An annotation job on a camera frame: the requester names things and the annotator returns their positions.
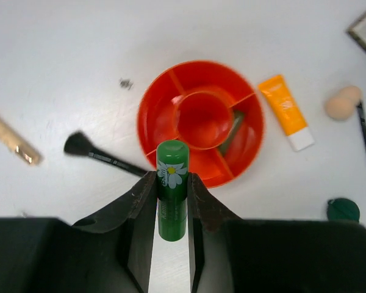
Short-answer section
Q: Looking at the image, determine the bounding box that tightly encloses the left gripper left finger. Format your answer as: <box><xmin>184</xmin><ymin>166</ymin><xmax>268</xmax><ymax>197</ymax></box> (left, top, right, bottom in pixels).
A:
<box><xmin>72</xmin><ymin>172</ymin><xmax>157</xmax><ymax>292</ymax></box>

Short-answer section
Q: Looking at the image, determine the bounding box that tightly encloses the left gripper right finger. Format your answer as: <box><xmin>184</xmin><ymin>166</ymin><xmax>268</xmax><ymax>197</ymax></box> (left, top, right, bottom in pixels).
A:
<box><xmin>187</xmin><ymin>173</ymin><xmax>240</xmax><ymax>292</ymax></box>

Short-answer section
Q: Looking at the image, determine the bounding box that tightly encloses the orange sunscreen tube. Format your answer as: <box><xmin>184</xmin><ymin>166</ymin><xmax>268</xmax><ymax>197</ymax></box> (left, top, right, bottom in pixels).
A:
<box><xmin>258</xmin><ymin>74</ymin><xmax>315</xmax><ymax>151</ymax></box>

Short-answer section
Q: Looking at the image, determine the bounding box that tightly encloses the dark green round compact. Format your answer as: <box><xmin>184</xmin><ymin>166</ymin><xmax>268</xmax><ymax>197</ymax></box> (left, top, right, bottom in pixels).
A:
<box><xmin>326</xmin><ymin>198</ymin><xmax>361</xmax><ymax>223</ymax></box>

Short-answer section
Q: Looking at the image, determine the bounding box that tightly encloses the beige concealer tube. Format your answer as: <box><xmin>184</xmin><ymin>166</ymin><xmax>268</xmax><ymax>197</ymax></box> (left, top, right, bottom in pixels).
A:
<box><xmin>0</xmin><ymin>117</ymin><xmax>43</xmax><ymax>165</ymax></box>

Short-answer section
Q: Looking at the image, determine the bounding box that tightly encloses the orange round organizer container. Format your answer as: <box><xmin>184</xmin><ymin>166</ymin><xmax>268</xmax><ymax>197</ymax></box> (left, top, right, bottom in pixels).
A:
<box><xmin>137</xmin><ymin>60</ymin><xmax>265</xmax><ymax>188</ymax></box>

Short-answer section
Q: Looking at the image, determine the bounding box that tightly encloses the large black makeup brush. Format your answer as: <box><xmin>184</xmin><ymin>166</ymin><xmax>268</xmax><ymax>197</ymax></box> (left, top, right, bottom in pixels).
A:
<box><xmin>63</xmin><ymin>131</ymin><xmax>148</xmax><ymax>177</ymax></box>

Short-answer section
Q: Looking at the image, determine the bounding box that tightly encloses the green lip balm stick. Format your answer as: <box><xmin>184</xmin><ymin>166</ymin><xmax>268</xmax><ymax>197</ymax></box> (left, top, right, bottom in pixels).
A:
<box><xmin>156</xmin><ymin>140</ymin><xmax>189</xmax><ymax>242</ymax></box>

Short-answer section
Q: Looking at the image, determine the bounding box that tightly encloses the beige makeup sponge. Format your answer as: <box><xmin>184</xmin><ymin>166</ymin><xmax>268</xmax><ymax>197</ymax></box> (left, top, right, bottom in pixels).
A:
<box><xmin>325</xmin><ymin>85</ymin><xmax>362</xmax><ymax>121</ymax></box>

